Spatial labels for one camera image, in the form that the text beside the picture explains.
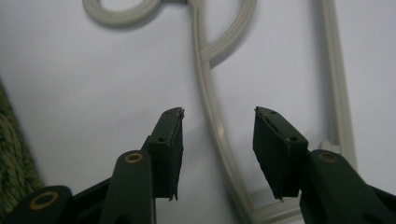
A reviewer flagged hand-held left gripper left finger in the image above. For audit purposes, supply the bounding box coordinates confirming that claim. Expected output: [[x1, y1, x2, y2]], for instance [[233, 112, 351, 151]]
[[141, 106, 185, 202]]

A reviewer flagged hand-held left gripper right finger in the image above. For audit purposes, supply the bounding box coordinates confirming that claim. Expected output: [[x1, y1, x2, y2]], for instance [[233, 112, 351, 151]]
[[252, 105, 310, 200]]

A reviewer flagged grey plastic clothes hanger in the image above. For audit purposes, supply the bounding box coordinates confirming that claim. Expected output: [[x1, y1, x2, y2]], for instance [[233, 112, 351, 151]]
[[81, 0, 359, 224]]

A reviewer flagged green woven basket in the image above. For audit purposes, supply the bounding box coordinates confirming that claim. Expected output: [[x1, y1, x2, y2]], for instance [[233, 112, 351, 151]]
[[0, 79, 45, 220]]

